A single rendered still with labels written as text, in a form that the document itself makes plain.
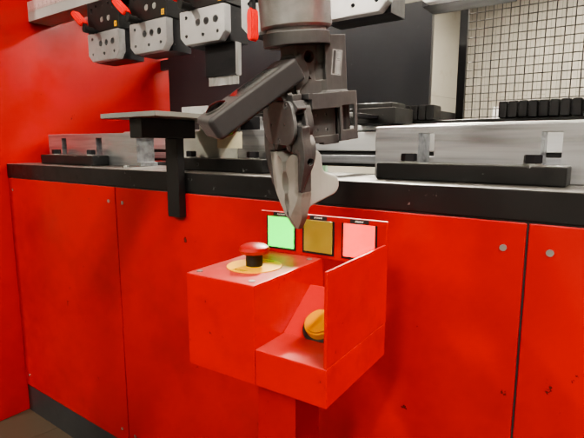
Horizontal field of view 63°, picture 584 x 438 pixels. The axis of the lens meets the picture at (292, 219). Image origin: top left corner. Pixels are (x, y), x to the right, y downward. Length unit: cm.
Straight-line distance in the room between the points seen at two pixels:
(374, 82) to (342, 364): 112
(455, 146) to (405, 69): 66
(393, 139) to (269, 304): 46
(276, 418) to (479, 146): 54
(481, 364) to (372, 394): 21
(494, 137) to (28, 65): 151
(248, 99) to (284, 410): 38
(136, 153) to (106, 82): 65
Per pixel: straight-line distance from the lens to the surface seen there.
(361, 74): 156
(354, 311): 55
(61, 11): 174
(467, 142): 87
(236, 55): 119
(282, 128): 51
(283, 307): 60
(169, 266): 117
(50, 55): 193
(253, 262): 61
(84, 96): 197
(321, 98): 51
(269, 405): 65
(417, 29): 151
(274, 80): 50
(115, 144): 151
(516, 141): 85
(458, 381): 83
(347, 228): 63
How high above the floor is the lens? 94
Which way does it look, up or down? 9 degrees down
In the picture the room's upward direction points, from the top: straight up
